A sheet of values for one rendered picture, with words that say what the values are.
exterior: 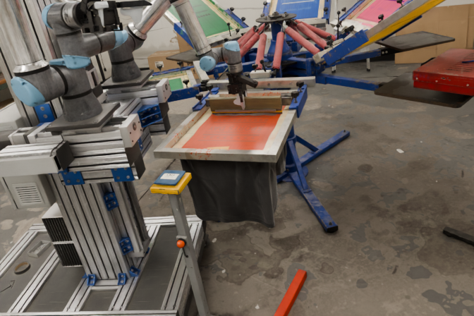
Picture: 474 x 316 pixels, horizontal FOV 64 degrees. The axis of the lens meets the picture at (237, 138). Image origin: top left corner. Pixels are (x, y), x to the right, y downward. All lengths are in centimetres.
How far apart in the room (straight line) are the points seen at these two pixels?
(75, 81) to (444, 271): 214
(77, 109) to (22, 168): 31
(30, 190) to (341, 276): 174
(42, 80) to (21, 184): 75
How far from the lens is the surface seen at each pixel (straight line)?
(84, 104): 160
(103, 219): 212
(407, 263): 255
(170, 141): 187
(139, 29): 210
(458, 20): 622
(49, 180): 209
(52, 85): 152
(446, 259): 262
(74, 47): 127
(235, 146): 178
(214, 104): 214
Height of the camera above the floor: 175
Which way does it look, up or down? 25 degrees down
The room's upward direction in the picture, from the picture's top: 9 degrees counter-clockwise
